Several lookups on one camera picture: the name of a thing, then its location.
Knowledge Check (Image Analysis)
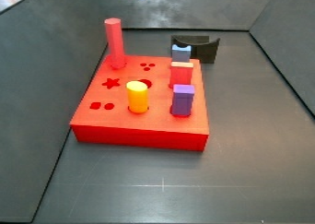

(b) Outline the red fixture block with holes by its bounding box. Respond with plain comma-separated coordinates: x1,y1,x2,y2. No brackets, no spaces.
71,55,210,151

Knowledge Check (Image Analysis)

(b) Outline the yellow cylinder peg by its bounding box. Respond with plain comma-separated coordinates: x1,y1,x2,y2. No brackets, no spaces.
126,81,150,113

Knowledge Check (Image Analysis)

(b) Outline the purple rectangular peg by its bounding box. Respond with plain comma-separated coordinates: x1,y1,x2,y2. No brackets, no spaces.
171,84,195,116

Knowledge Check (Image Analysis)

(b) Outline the red rectangular peg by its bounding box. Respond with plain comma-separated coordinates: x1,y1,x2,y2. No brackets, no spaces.
168,62,194,88

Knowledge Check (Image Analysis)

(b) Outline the light blue notched peg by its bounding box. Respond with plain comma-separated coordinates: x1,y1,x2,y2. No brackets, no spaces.
171,44,191,63

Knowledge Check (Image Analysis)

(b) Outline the black curved holder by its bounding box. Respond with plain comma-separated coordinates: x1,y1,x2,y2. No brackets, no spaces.
171,35,221,64

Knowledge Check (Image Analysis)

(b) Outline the tall red hexagonal peg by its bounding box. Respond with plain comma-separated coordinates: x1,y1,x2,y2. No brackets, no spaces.
104,18,126,69

